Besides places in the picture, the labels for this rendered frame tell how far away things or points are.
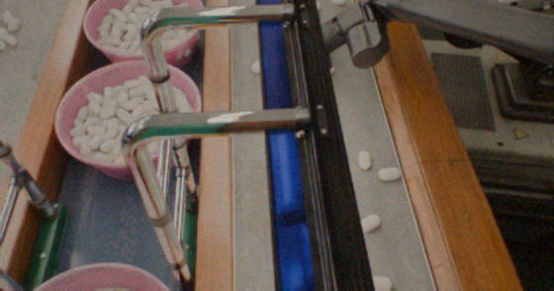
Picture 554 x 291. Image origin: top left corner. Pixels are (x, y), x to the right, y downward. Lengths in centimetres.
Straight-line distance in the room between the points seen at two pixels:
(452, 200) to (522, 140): 58
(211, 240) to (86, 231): 26
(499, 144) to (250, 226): 78
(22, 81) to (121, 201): 34
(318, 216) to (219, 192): 43
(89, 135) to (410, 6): 62
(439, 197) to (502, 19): 29
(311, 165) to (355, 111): 56
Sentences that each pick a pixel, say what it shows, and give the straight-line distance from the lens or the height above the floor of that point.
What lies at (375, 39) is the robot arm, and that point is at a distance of 85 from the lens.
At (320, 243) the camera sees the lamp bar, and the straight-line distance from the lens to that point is 34.
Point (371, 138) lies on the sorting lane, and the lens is 89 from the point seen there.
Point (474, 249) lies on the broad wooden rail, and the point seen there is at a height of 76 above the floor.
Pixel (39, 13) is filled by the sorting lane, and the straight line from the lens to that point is 126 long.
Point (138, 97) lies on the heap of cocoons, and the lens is 98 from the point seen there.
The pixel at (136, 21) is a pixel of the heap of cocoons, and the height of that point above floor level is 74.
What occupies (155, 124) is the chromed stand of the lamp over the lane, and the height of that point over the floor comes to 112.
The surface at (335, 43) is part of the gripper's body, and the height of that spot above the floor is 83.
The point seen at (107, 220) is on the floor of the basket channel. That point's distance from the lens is 89.
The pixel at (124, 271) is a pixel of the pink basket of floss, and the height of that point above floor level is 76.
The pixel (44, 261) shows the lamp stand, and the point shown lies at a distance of 85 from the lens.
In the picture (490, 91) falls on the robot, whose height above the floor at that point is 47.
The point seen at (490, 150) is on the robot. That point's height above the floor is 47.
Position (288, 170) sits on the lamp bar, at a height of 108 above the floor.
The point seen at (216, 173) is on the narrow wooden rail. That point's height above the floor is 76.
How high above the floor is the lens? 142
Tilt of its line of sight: 52 degrees down
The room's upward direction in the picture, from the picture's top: 1 degrees clockwise
